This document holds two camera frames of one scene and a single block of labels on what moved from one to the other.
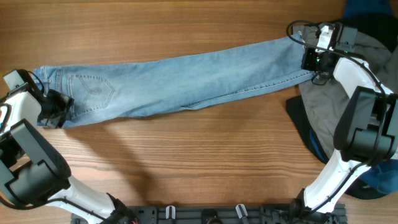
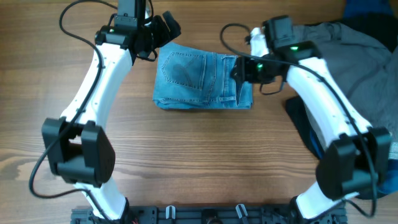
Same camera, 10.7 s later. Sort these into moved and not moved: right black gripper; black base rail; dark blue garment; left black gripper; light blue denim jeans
Moved: right black gripper; left black gripper; light blue denim jeans
Not moved: black base rail; dark blue garment
